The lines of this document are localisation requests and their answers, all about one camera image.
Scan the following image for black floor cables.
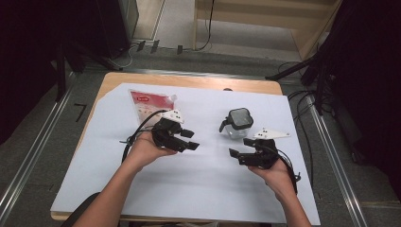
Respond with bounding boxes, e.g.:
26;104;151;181
277;61;317;187

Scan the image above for metal floor rail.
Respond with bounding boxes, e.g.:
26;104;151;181
0;71;78;216
84;66;270;80
306;95;369;227

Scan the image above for black hanging cable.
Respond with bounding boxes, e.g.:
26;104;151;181
190;0;217;52

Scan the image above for person's left hand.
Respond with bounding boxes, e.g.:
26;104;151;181
125;131;179;173

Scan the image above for red and white refill pouch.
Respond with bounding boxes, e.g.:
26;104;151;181
129;89;179;127

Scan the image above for black chair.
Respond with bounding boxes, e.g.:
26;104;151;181
61;192;102;227

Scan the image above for white floor cable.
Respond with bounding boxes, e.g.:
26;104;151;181
108;44;140;71

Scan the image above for left hand-held gripper black cable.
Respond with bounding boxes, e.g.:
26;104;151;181
119;109;168;164

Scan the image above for wooden table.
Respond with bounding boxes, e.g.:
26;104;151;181
50;71;284;222

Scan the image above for person's right hand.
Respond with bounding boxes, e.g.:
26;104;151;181
248;158;298;202

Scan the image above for light wooden shelf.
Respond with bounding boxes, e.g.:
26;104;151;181
192;0;343;61

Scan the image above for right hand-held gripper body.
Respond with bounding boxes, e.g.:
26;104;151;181
238;128;291;170

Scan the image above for hand-held gripper black cable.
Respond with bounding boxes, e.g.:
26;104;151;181
276;148;303;195
119;109;168;164

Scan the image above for right hand-held gripper black cable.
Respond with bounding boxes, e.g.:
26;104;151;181
276;148;303;195

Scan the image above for clear jar with black lid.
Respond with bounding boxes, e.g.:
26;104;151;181
218;107;254;140

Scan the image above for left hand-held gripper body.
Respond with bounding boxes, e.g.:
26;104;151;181
150;109;190;154

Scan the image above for black curtain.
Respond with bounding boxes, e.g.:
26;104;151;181
318;0;401;202
0;0;105;146

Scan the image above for black tripod stand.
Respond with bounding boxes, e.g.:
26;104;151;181
264;46;336;116
55;41;125;103

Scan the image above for dark cabinet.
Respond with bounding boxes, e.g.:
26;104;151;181
94;0;140;60

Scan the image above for white sheet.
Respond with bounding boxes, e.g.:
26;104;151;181
50;82;322;226

